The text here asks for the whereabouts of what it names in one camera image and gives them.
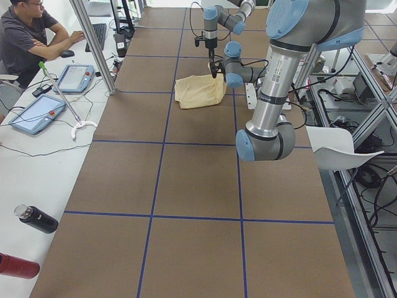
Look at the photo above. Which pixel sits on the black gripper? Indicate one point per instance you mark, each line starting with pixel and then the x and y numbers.
pixel 211 52

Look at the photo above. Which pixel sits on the cream long-sleeve printed shirt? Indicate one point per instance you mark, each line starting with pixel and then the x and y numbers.
pixel 200 91

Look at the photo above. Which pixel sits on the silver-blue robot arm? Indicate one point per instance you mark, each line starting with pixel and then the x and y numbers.
pixel 217 15
pixel 292 27

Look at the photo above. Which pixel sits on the black box with label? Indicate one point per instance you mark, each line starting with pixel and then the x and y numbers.
pixel 121 45

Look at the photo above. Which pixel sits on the black keyboard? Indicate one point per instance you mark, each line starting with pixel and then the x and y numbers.
pixel 100 31

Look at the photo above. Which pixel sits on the far blue teach pendant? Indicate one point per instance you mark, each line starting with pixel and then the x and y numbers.
pixel 75 79

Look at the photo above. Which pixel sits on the blue teach pendant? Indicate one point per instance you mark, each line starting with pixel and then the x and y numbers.
pixel 38 114
pixel 75 79

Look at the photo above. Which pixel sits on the reacher grabber stick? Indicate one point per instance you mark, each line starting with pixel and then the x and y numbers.
pixel 79 122

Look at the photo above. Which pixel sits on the white plastic chair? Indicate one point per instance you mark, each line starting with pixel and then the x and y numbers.
pixel 334 149

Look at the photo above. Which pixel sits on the black computer mouse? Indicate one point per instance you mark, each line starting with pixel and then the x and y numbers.
pixel 66 54

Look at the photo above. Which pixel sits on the seated person dark shirt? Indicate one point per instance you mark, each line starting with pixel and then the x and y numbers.
pixel 30 35

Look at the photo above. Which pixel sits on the near blue teach pendant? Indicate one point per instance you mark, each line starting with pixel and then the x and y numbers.
pixel 38 114

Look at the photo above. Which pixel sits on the black water bottle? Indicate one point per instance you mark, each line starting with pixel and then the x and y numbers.
pixel 36 218

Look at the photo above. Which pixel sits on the red water bottle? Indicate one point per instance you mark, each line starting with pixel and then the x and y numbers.
pixel 18 267

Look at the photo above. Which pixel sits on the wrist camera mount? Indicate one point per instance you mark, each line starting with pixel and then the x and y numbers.
pixel 219 66
pixel 198 40

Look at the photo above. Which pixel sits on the aluminium frame post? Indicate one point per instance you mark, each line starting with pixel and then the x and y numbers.
pixel 93 42

